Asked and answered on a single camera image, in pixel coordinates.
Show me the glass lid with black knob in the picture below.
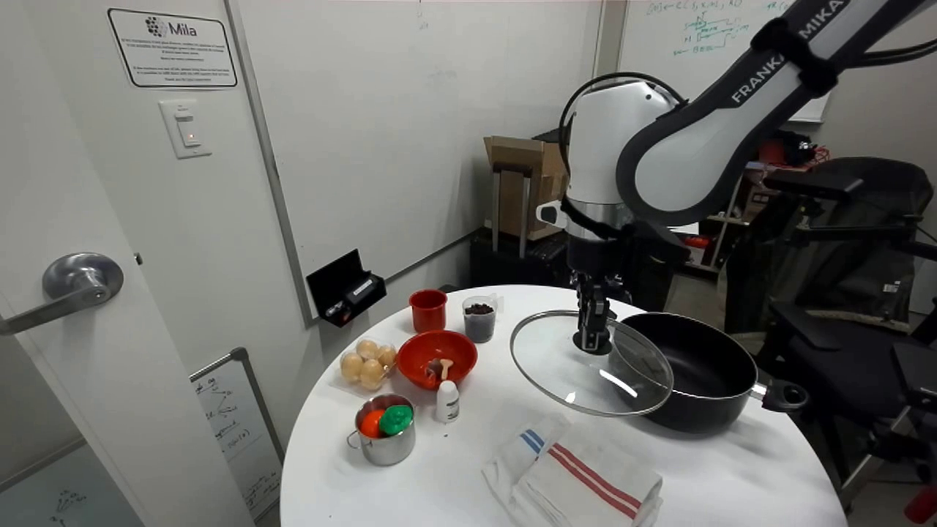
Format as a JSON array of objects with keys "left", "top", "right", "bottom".
[{"left": 506, "top": 306, "right": 679, "bottom": 422}]

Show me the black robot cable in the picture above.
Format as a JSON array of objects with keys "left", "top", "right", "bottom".
[{"left": 556, "top": 69, "right": 689, "bottom": 148}]

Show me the silver door lever handle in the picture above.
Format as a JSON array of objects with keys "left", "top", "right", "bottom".
[{"left": 0, "top": 249, "right": 125, "bottom": 339}]

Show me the small leaning whiteboard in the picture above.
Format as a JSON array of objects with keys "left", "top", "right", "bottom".
[{"left": 188, "top": 344, "right": 288, "bottom": 524}]

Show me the red bowl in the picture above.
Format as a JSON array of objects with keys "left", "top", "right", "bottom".
[{"left": 393, "top": 327, "right": 481, "bottom": 396}]

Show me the white towel with blue stripes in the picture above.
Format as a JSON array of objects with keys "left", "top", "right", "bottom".
[{"left": 481, "top": 418, "right": 569, "bottom": 511}]

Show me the white wall sign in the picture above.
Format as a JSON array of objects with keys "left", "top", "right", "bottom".
[{"left": 106, "top": 6, "right": 239, "bottom": 90}]

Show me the black pot with two handles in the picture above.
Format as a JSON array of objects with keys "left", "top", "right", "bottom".
[{"left": 606, "top": 311, "right": 810, "bottom": 434}]

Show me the cardboard box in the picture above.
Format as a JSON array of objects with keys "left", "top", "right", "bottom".
[{"left": 484, "top": 135, "right": 572, "bottom": 243}]

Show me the green toy ball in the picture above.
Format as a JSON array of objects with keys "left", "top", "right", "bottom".
[{"left": 377, "top": 401, "right": 418, "bottom": 440}]

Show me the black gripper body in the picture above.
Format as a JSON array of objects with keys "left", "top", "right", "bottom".
[{"left": 562, "top": 226, "right": 632, "bottom": 298}]

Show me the white door with lever handle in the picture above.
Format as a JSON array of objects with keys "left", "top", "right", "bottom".
[{"left": 0, "top": 0, "right": 257, "bottom": 527}]

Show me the black office chair with armrests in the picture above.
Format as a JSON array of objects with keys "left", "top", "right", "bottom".
[{"left": 727, "top": 154, "right": 937, "bottom": 333}]

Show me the clear cup with dark contents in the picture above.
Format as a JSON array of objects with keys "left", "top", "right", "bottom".
[{"left": 459, "top": 296, "right": 502, "bottom": 344}]

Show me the black wall holder box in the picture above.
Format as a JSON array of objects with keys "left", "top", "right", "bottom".
[{"left": 305, "top": 245, "right": 390, "bottom": 327}]

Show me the white light switch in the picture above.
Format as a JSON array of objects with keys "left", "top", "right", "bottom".
[{"left": 159, "top": 97, "right": 215, "bottom": 161}]

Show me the wall whiteboard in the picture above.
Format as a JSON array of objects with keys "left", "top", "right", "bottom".
[{"left": 619, "top": 0, "right": 835, "bottom": 126}]

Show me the small white bottle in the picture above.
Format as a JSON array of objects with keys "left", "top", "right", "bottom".
[{"left": 434, "top": 359, "right": 462, "bottom": 423}]

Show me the red mug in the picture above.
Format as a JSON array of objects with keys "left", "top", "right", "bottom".
[{"left": 408, "top": 287, "right": 450, "bottom": 336}]

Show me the orange toy ball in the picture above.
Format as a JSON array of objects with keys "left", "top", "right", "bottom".
[{"left": 354, "top": 404, "right": 386, "bottom": 442}]

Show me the black low cabinet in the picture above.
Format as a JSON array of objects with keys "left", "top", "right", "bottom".
[{"left": 466, "top": 229, "right": 579, "bottom": 292}]

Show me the small metal cup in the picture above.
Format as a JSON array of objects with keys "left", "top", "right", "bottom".
[{"left": 346, "top": 391, "right": 418, "bottom": 469}]

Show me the white towel with red stripes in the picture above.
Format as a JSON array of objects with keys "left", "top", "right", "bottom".
[{"left": 506, "top": 440, "right": 668, "bottom": 527}]

